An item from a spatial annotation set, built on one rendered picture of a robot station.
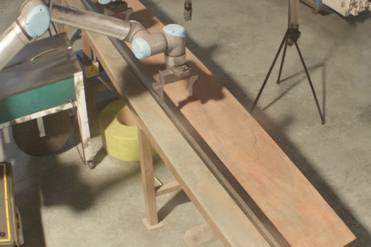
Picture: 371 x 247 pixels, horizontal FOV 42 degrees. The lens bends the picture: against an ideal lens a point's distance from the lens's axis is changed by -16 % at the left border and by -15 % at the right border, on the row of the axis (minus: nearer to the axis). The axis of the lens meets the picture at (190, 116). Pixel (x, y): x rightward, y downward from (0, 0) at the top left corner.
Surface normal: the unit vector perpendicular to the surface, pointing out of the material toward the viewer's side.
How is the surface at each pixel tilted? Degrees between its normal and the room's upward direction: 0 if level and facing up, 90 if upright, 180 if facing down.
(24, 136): 90
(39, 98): 90
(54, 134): 90
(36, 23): 87
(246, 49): 0
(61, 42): 0
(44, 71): 0
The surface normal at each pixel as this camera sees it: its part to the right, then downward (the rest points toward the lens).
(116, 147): -0.43, 0.55
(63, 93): 0.40, 0.55
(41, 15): 0.59, 0.43
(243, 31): 0.00, -0.80
